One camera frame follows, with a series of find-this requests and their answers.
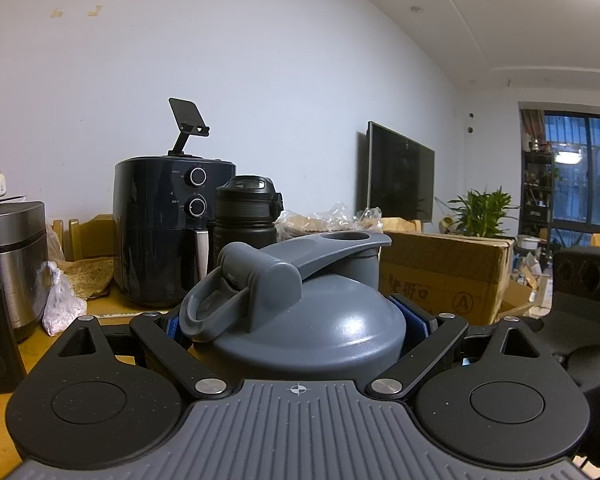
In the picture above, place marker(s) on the wooden chair back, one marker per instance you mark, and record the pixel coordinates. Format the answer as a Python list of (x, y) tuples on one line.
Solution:
[(87, 235)]

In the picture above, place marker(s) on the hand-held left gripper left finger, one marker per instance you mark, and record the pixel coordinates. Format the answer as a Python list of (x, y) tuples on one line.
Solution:
[(172, 329)]

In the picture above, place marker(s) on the clear bag of white grains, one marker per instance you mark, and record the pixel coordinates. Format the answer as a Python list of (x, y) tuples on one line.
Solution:
[(62, 310)]

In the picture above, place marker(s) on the grey rice cooker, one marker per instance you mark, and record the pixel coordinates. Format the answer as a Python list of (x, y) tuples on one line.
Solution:
[(15, 260)]

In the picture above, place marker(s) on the plastic bag of flatbreads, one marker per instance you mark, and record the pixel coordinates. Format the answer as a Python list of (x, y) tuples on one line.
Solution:
[(305, 225)]

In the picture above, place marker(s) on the clear shaker bottle grey lid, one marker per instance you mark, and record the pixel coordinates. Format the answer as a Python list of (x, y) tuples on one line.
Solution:
[(340, 330)]

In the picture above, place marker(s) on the black frosted water bottle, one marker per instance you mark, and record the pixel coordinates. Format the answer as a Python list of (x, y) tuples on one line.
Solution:
[(240, 225)]

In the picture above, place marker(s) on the dark blue air fryer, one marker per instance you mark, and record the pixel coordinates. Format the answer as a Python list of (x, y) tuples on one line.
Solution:
[(145, 220)]

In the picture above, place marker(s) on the cardboard box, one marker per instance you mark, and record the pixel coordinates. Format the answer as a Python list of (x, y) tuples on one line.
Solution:
[(445, 285)]

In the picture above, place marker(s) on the black phone stand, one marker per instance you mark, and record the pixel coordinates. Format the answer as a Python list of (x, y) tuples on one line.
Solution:
[(185, 112)]

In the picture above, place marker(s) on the brown paper bag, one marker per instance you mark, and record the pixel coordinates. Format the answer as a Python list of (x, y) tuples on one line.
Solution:
[(90, 275)]

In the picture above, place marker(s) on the dark shelf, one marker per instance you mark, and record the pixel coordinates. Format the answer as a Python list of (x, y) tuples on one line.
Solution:
[(537, 200)]

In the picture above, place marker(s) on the black portable air pump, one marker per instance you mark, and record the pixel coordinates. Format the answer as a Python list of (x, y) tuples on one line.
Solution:
[(0, 340)]

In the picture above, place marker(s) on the window with curtain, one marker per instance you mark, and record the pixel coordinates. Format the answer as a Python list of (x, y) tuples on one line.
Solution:
[(580, 185)]

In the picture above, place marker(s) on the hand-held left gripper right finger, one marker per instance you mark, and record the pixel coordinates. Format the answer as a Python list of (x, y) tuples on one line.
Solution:
[(412, 317)]

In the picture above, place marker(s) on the green potted plant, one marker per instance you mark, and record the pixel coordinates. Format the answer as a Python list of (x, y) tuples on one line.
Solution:
[(485, 215)]

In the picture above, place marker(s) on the black television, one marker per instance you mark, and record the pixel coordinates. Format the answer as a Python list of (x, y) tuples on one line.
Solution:
[(400, 175)]

